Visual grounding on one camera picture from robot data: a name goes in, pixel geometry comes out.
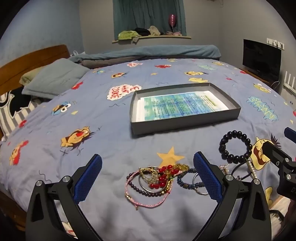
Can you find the cartoon printed blue bed cover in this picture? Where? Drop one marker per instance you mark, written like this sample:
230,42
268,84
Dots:
104,143

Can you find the beige cloth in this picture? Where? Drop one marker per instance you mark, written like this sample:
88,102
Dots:
154,30

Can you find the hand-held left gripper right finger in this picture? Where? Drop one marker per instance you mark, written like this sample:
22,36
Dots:
207,178

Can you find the red and gold tassel charm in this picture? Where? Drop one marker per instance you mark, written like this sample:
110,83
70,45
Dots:
181,168

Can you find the black television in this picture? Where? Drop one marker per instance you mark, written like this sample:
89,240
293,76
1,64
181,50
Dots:
261,58

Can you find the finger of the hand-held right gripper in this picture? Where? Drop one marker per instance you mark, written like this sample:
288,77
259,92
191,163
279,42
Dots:
290,134
274,154

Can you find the printed paper sheet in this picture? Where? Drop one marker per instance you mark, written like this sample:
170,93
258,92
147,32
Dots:
180,106

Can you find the green curtain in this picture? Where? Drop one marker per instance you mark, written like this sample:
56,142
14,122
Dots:
143,14

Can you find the grey shallow cardboard box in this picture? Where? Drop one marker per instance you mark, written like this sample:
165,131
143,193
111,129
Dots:
185,128

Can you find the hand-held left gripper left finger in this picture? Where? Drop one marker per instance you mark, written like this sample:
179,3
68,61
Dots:
89,178

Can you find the striped black white pillow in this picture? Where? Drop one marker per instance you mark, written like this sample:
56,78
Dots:
13,109

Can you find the olive pillow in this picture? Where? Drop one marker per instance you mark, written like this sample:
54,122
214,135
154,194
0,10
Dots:
29,75

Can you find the wooden television stand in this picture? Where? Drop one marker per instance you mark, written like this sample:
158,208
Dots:
256,76

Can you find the green cloth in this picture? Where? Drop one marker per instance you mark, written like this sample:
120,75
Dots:
127,35

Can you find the grey-green pillow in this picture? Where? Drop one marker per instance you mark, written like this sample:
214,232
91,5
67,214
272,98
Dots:
55,78

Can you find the blue folded blanket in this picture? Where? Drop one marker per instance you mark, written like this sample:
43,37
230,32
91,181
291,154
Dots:
150,52

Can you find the small pink pearl charm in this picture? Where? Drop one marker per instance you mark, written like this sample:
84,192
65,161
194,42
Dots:
223,169

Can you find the grey folded blanket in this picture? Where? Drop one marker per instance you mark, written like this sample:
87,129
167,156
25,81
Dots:
101,62

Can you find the black cloth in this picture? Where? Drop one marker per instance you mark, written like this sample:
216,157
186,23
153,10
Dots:
141,30

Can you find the pink cloth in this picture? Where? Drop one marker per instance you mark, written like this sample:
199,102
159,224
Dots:
173,33

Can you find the pearl hair clip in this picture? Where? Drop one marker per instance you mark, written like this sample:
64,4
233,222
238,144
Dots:
253,171

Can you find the silver bangle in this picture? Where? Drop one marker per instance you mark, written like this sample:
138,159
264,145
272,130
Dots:
140,183

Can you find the white router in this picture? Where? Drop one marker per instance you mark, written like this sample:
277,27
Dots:
290,87

